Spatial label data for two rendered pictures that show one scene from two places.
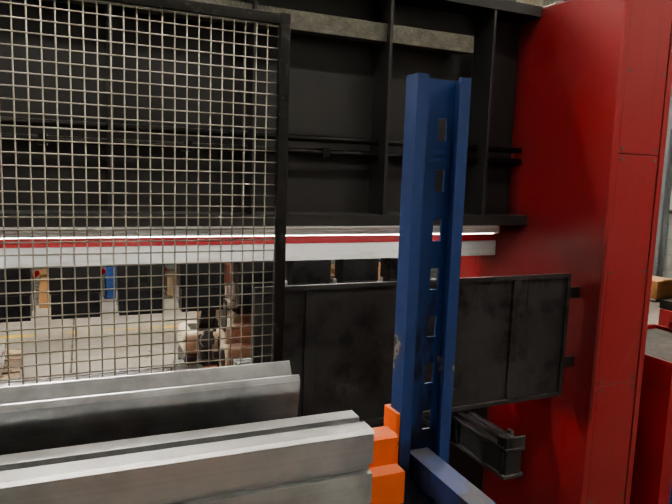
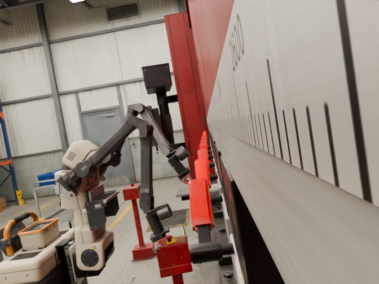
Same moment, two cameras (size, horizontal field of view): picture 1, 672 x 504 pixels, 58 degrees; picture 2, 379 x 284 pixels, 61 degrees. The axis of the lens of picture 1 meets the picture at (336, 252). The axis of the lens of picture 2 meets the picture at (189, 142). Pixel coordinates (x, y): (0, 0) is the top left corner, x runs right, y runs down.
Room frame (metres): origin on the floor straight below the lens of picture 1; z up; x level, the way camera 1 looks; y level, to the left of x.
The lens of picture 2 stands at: (1.53, 1.83, 1.38)
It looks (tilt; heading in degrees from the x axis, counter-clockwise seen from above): 3 degrees down; 297
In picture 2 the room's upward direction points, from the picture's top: 9 degrees counter-clockwise
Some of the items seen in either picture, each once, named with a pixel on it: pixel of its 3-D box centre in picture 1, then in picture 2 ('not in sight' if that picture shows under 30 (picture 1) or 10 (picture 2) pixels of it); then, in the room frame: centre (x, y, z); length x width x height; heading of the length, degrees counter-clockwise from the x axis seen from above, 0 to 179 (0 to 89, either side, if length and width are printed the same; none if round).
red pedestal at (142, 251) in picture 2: not in sight; (137, 220); (3.79, -0.99, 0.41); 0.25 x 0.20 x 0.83; 24
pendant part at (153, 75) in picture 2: not in sight; (162, 113); (3.15, -0.84, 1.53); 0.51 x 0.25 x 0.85; 122
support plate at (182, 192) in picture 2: not in sight; (199, 189); (2.37, 0.18, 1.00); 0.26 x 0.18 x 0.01; 24
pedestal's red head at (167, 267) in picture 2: not in sight; (172, 249); (2.44, 0.46, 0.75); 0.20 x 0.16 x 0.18; 123
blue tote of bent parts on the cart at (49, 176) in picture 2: not in sight; (60, 177); (5.46, -1.48, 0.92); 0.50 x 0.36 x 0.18; 23
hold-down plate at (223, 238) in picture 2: not in sight; (223, 244); (2.04, 0.70, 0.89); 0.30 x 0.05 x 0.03; 114
